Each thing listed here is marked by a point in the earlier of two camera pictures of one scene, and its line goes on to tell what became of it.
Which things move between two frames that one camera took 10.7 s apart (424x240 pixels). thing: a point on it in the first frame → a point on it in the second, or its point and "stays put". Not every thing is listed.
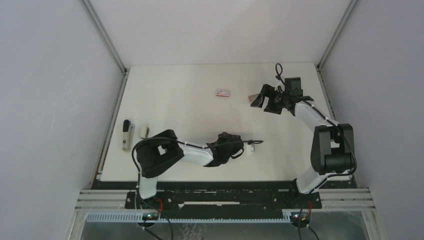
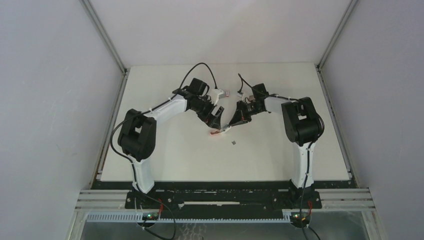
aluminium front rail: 355,199 stays put
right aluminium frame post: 343,21 stays put
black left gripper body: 222,138 → 204,108
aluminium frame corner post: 89,10 stays put
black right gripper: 268,91 → 240,112
